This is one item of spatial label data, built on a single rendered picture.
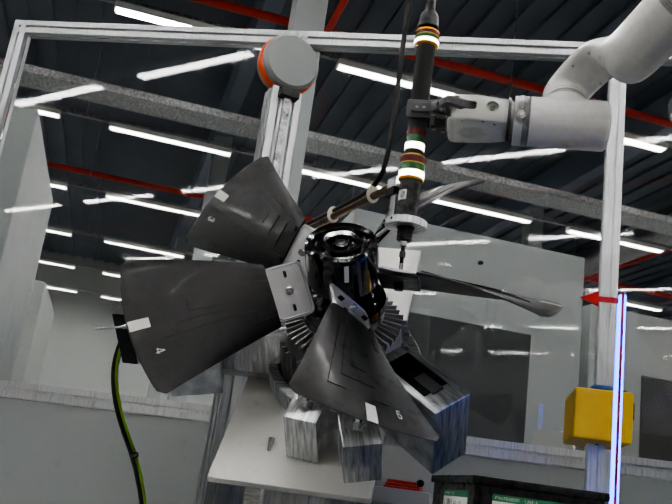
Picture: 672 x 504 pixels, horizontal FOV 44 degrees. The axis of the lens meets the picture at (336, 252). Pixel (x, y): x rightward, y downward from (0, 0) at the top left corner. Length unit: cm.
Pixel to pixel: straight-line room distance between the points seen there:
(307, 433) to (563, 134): 63
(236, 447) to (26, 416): 100
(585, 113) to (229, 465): 80
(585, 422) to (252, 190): 73
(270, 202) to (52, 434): 101
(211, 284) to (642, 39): 75
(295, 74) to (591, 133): 98
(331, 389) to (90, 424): 121
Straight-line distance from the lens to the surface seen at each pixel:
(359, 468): 132
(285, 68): 220
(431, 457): 133
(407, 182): 141
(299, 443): 135
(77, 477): 224
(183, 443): 214
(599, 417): 156
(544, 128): 143
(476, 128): 144
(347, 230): 139
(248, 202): 155
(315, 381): 110
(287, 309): 135
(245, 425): 144
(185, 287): 132
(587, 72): 150
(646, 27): 135
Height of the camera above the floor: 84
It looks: 16 degrees up
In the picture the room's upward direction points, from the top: 8 degrees clockwise
